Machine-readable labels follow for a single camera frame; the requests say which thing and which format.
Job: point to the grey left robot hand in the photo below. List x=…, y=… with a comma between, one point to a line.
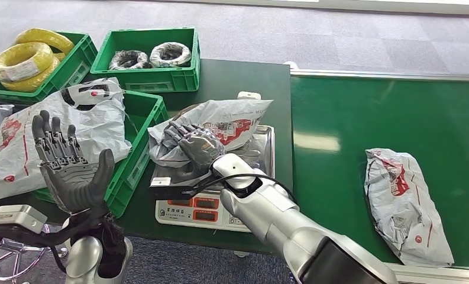
x=75, y=184

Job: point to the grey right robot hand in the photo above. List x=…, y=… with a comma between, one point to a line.
x=201, y=149

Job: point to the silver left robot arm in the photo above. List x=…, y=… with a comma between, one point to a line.
x=83, y=258

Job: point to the large white package red print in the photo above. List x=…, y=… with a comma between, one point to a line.
x=97, y=129

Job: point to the green delivery crate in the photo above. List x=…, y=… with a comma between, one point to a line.
x=140, y=156

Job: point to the white package black print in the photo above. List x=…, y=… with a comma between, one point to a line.
x=81, y=91

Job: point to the green conveyor belt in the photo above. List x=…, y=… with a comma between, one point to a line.
x=434, y=117

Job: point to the electronic scale steel tray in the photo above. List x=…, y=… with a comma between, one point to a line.
x=203, y=213

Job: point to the small white device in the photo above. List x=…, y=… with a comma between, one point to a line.
x=249, y=95

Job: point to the green crate with black coils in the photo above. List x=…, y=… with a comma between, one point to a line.
x=156, y=79

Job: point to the chrome chair base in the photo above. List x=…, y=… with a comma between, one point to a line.
x=18, y=262

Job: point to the green crate with yellow coils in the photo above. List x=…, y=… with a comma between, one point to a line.
x=67, y=73

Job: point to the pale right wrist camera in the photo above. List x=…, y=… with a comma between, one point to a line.
x=167, y=190

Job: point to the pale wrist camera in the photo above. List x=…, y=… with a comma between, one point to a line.
x=167, y=190
x=16, y=217

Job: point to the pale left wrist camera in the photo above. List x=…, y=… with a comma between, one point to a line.
x=16, y=217

